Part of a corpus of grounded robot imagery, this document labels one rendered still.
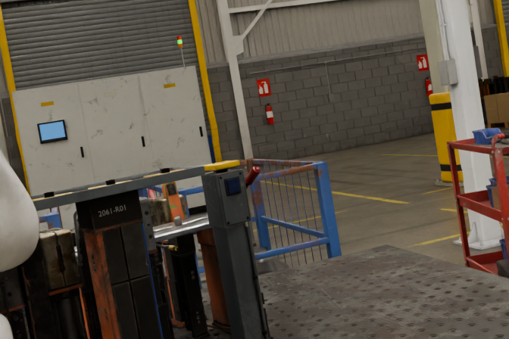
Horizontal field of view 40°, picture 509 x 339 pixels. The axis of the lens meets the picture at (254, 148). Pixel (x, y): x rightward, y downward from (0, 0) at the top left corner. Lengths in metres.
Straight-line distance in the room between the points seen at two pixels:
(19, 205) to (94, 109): 8.44
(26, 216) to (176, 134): 8.59
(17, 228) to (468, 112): 4.63
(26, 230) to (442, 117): 7.77
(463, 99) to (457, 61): 0.28
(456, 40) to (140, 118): 5.18
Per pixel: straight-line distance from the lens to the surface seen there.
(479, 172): 5.42
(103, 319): 1.41
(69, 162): 9.35
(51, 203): 1.27
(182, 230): 1.72
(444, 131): 8.57
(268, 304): 2.08
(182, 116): 9.56
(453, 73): 5.34
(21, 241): 0.97
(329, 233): 3.59
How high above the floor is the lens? 1.26
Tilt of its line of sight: 3 degrees down
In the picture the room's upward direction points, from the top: 9 degrees counter-clockwise
